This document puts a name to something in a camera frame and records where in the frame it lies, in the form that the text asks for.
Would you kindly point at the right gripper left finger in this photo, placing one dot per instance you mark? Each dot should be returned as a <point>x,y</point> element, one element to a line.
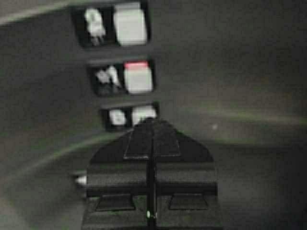
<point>119,187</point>

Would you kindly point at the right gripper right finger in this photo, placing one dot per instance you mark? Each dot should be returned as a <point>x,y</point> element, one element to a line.
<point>186,182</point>

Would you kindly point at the bottom white elevator button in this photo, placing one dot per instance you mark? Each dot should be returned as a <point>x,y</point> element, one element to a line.
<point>142,112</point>

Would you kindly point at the white elevator button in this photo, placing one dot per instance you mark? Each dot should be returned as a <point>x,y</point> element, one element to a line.
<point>130,24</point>
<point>142,112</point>

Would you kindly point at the middle lit elevator button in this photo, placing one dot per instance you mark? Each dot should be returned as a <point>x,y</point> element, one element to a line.
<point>138,77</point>

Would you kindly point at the top white elevator button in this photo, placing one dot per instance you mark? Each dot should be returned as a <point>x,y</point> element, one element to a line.
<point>130,24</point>

